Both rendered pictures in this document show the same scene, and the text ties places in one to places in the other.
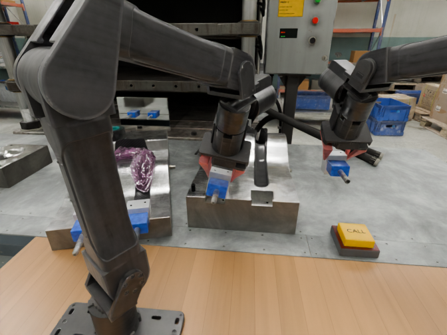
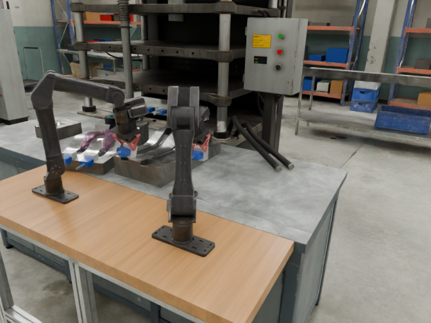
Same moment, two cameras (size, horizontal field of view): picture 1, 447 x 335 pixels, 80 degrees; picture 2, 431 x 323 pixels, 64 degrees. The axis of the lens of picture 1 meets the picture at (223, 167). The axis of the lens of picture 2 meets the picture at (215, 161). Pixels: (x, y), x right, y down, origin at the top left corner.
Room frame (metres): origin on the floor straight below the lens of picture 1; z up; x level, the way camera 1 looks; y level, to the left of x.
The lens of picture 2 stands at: (-0.57, -0.88, 1.43)
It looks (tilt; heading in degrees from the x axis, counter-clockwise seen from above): 22 degrees down; 23
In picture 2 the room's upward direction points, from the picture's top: 1 degrees clockwise
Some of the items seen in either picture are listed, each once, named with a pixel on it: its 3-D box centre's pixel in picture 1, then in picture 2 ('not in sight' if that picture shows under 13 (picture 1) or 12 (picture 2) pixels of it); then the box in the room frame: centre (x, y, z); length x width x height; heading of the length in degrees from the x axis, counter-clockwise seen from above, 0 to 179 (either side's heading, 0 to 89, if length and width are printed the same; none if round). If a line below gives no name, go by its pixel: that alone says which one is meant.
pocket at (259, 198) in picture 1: (261, 202); (148, 165); (0.53, -0.09, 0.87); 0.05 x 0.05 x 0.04; 84
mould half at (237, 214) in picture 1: (245, 163); (171, 149); (0.77, -0.07, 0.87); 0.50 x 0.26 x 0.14; 174
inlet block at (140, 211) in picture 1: (138, 226); (85, 163); (0.46, 0.19, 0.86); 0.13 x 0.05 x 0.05; 11
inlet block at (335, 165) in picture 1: (338, 169); (194, 156); (0.59, -0.28, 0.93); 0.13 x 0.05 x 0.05; 174
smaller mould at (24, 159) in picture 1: (9, 163); (59, 129); (0.83, 0.73, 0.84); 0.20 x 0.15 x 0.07; 174
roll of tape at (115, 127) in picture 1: (113, 133); (111, 119); (0.89, 0.38, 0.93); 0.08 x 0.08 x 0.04
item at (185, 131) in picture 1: (157, 118); (178, 116); (1.70, 0.43, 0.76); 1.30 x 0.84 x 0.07; 84
